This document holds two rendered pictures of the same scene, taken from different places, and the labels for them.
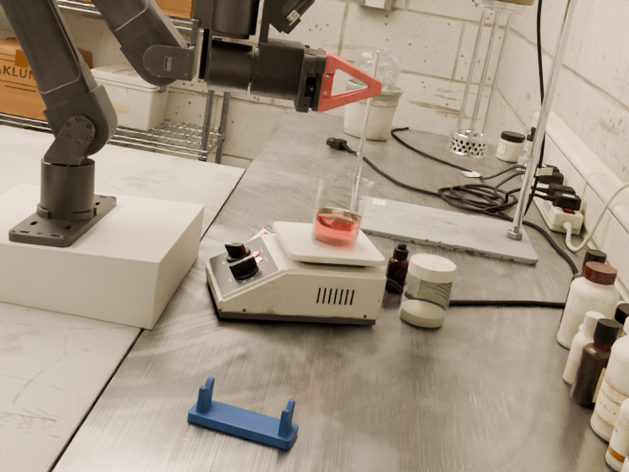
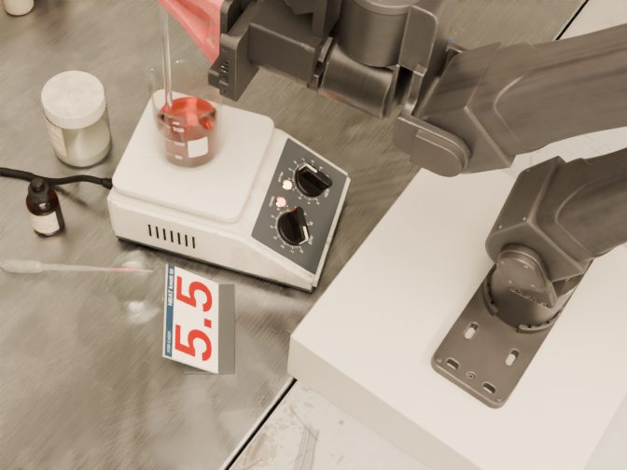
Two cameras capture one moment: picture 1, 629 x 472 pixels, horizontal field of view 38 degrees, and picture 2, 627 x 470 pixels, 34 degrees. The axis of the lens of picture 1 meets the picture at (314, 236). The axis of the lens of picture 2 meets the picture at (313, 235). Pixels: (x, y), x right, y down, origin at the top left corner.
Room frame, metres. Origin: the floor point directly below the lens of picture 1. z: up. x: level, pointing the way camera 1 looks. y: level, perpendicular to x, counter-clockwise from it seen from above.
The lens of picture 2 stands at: (1.50, 0.33, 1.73)
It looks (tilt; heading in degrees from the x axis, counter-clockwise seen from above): 58 degrees down; 207
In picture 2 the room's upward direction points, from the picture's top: 7 degrees clockwise
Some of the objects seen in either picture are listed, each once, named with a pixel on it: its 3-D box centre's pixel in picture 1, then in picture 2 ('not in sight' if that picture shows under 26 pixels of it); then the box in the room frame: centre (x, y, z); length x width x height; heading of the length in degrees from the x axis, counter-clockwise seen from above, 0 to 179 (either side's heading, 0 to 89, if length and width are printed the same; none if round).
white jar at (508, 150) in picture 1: (510, 146); not in sight; (2.19, -0.44, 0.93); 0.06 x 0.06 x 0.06
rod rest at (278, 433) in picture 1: (244, 410); not in sight; (0.74, 0.04, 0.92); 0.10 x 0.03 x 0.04; 78
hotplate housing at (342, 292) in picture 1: (301, 273); (222, 187); (1.06, 0.01, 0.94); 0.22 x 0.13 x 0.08; 107
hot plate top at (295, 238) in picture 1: (327, 243); (195, 153); (1.07, -0.02, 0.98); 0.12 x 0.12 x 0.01; 17
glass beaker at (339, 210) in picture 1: (341, 212); (185, 117); (1.06, -0.03, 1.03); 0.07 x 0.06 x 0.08; 96
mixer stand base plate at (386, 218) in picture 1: (444, 228); not in sight; (1.49, -0.22, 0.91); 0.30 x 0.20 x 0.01; 88
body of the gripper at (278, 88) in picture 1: (282, 74); (290, 38); (1.06, 0.07, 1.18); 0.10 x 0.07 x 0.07; 8
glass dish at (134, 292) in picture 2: not in sight; (136, 281); (1.17, -0.01, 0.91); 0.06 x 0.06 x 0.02
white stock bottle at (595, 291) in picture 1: (591, 306); not in sight; (1.08, -0.36, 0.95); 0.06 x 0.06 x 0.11
